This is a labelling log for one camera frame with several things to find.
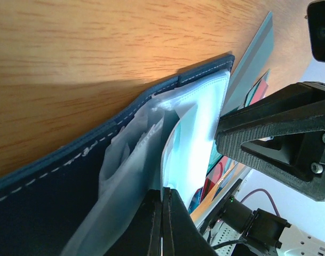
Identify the teal card top pile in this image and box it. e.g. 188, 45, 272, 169
221, 12, 274, 115

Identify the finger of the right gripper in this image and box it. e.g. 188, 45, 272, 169
215, 82, 325, 202

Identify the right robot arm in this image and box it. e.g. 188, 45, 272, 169
200, 82, 325, 255

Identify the teal card front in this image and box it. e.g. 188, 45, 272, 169
159, 119, 184, 193

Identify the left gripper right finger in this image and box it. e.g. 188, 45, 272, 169
162, 187, 217, 256

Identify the red card pile centre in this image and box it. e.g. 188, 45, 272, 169
201, 156, 236, 201

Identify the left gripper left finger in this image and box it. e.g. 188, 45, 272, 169
106, 190, 162, 255

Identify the dark blue card holder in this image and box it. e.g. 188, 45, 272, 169
0, 54, 235, 255

